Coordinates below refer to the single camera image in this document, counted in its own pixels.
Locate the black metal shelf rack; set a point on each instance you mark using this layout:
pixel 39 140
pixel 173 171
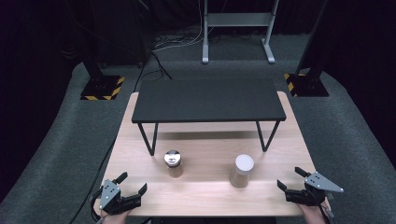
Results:
pixel 208 99

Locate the black stand with striped base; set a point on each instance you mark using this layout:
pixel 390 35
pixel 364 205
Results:
pixel 101 87
pixel 306 84

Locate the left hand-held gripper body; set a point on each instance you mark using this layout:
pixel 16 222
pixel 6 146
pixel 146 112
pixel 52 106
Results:
pixel 115 200

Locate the grey metal stand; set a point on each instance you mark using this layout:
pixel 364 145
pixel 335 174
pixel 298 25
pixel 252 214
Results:
pixel 238 19

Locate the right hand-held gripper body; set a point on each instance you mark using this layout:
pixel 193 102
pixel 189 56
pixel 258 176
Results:
pixel 311 194

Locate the person's left hand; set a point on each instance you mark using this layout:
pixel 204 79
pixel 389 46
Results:
pixel 114 218

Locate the glass jar with white lid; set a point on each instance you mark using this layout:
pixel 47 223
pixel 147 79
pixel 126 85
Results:
pixel 243 169

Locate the person's right hand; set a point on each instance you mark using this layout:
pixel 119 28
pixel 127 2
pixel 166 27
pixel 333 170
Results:
pixel 314 214

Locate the glass jar with silver lid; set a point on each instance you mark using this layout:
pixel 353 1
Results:
pixel 173 161

